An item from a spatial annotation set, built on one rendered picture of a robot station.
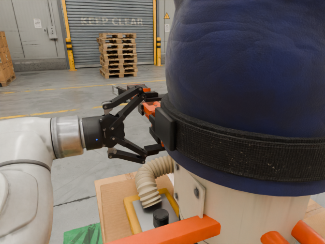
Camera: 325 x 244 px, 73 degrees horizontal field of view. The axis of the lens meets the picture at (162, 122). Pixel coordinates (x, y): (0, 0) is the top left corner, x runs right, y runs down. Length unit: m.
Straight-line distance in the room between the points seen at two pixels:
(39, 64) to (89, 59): 1.80
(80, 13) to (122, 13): 1.56
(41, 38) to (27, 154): 9.15
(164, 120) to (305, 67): 0.13
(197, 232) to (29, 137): 0.35
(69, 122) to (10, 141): 0.11
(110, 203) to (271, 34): 0.47
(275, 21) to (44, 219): 0.40
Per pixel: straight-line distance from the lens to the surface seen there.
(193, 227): 0.27
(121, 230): 0.49
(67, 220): 1.94
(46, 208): 0.43
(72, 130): 0.48
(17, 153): 0.47
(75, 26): 9.46
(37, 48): 9.60
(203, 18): 0.20
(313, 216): 1.27
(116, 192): 0.58
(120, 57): 7.08
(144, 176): 0.45
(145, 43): 9.88
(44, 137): 0.49
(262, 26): 0.18
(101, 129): 0.51
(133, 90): 0.50
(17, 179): 0.42
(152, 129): 0.54
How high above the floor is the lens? 1.31
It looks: 22 degrees down
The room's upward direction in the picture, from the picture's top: straight up
